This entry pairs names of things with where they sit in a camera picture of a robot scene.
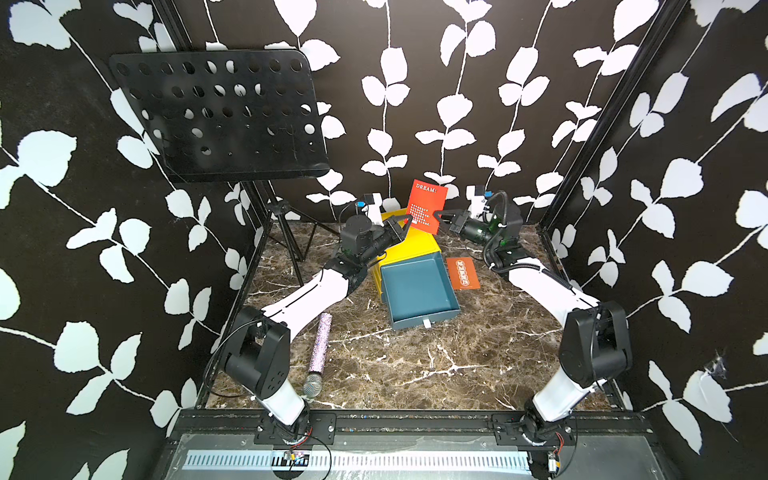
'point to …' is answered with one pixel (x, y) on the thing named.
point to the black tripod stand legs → (281, 211)
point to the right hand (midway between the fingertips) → (431, 212)
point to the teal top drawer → (418, 291)
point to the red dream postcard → (425, 199)
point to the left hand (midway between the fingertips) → (417, 213)
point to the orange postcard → (463, 273)
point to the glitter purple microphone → (312, 383)
